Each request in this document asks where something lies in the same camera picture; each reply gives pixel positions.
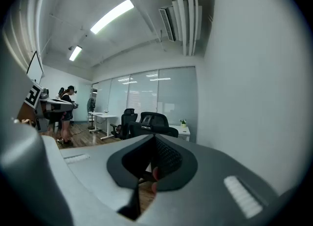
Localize short ceiling light bar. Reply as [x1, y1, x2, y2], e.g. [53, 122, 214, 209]
[68, 45, 83, 62]

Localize white ceiling pipe bundle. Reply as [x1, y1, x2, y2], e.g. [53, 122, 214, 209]
[168, 0, 199, 57]

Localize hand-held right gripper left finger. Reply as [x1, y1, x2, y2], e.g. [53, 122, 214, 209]
[0, 119, 156, 226]

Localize wide black mesh chair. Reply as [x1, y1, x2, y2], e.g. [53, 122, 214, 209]
[128, 112, 179, 139]

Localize slim high-back black office chair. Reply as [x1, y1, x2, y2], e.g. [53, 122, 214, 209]
[110, 108, 138, 140]

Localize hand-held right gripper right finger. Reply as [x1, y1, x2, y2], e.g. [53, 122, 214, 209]
[136, 134, 294, 226]

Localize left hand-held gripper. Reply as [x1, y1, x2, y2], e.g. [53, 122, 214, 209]
[23, 80, 74, 120]

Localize white black-framed board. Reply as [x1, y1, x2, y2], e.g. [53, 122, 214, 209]
[26, 50, 45, 85]

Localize white standing desk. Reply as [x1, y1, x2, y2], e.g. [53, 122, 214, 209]
[88, 112, 118, 140]

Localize black standing fan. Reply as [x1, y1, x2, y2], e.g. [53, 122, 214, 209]
[86, 97, 96, 130]

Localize long ceiling light bar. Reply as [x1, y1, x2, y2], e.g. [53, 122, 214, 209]
[90, 0, 135, 35]

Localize white air conditioner unit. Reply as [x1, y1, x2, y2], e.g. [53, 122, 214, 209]
[158, 0, 203, 42]

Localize white square desk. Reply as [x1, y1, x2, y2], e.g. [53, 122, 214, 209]
[168, 124, 191, 142]

